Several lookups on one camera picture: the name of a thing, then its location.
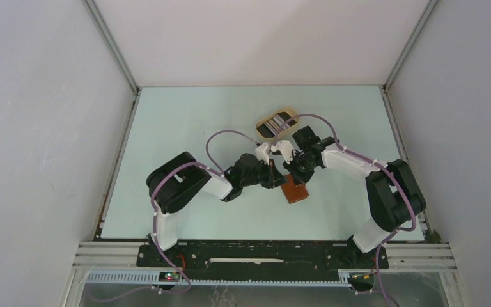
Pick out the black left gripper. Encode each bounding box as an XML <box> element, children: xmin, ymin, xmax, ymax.
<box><xmin>240</xmin><ymin>158</ymin><xmax>288</xmax><ymax>189</ymax></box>

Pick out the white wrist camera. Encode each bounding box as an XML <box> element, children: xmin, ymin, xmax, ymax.
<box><xmin>270</xmin><ymin>140</ymin><xmax>296</xmax><ymax>164</ymax></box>
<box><xmin>255</xmin><ymin>143</ymin><xmax>271</xmax><ymax>165</ymax></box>

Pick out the aluminium frame rail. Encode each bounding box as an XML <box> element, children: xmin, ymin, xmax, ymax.
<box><xmin>72</xmin><ymin>241</ymin><xmax>457</xmax><ymax>273</ymax></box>

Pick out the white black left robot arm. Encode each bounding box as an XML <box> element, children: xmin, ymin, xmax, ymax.
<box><xmin>146</xmin><ymin>152</ymin><xmax>286</xmax><ymax>267</ymax></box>

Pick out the white cable duct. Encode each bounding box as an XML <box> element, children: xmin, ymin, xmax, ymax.
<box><xmin>85</xmin><ymin>271</ymin><xmax>352</xmax><ymax>287</ymax></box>

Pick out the brown leather card holder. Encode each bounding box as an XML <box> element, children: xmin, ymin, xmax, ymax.
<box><xmin>281</xmin><ymin>174</ymin><xmax>309</xmax><ymax>204</ymax></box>

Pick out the beige oval tray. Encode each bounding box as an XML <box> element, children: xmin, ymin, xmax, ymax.
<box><xmin>254</xmin><ymin>106</ymin><xmax>300</xmax><ymax>144</ymax></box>

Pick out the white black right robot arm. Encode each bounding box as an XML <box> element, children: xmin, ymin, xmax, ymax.
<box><xmin>272</xmin><ymin>126</ymin><xmax>426</xmax><ymax>267</ymax></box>

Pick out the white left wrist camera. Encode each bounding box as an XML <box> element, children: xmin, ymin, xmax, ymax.
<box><xmin>255</xmin><ymin>143</ymin><xmax>271</xmax><ymax>165</ymax></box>

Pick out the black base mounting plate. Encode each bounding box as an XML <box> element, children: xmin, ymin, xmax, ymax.
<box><xmin>136</xmin><ymin>240</ymin><xmax>389</xmax><ymax>282</ymax></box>

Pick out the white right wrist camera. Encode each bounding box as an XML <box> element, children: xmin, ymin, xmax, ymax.
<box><xmin>270</xmin><ymin>140</ymin><xmax>296</xmax><ymax>164</ymax></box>

